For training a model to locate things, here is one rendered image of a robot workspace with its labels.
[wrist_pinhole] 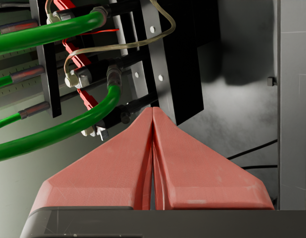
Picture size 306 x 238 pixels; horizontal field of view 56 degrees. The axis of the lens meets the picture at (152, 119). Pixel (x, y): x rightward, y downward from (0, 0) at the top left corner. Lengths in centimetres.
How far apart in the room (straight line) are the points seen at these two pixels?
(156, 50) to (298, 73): 22
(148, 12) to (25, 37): 27
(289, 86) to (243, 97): 20
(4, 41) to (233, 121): 49
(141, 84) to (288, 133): 27
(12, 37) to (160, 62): 29
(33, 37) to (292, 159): 36
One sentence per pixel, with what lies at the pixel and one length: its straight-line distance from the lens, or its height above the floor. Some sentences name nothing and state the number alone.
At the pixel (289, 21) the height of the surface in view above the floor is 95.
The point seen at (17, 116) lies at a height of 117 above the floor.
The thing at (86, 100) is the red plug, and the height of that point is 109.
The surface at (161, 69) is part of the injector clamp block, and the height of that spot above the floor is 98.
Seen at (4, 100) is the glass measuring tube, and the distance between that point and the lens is 66.
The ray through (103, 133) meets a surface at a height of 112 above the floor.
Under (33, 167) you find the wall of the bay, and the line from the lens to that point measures 75.
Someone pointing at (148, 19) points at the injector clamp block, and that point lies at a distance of 48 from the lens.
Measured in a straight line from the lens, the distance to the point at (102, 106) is 28.
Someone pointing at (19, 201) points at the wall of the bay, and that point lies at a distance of 78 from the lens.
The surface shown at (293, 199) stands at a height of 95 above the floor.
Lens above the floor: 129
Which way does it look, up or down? 35 degrees down
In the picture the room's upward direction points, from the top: 119 degrees counter-clockwise
